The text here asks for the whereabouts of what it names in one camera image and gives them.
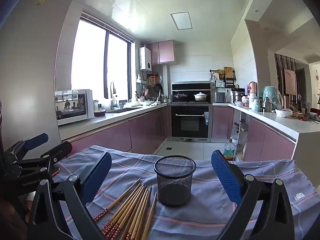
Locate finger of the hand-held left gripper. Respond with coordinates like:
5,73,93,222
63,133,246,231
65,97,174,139
17,141,73,174
4,133,49,160

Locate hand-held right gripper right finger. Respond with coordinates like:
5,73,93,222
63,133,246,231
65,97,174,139
211,150,294,240

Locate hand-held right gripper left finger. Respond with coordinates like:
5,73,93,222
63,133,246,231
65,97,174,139
28,152,112,240

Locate bunch of bamboo chopsticks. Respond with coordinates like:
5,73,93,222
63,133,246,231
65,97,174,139
93,177,158,240

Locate black mesh pen holder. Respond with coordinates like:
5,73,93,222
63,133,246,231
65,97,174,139
154,155,197,207

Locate cooking oil bottle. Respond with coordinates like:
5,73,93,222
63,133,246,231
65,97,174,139
223,138,235,161

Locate pink kitchen base cabinet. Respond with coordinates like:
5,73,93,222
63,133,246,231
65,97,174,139
212,104,307,162
59,104,168,155

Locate white microwave oven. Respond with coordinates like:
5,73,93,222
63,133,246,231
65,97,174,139
54,89,95,126

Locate plaid grey tablecloth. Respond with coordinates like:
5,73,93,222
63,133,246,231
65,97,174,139
54,145,318,240

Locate black built-in oven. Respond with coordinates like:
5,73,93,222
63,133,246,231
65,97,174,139
171,105,210,139

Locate grey refrigerator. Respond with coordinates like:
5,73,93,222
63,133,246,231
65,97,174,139
0,0,80,155

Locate metal faucet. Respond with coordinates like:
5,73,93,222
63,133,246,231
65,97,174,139
110,81,118,110

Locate steel pressure cooker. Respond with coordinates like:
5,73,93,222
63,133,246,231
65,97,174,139
231,88,245,104

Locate white plastic-wrapped bowl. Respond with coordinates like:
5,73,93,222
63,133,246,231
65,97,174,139
275,108,293,118

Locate pink kettle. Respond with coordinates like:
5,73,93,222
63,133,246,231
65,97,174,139
247,82,258,98

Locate black lidded wok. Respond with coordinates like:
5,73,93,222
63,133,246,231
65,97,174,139
173,92,188,103

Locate mint green appliance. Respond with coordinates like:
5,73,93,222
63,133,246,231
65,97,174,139
262,86,283,108

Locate kitchen window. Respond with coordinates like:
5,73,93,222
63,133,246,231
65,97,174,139
71,16,133,100

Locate white water heater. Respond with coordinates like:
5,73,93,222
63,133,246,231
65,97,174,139
139,47,152,71

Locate ceiling light panel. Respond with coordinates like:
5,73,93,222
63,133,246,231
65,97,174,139
170,12,193,30

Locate black wall rack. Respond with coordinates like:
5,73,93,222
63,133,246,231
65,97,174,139
209,67,237,88

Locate framed wall painting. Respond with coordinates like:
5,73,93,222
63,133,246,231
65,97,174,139
284,69,297,96

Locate pink wall cabinet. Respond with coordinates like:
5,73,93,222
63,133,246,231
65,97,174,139
146,40,175,65

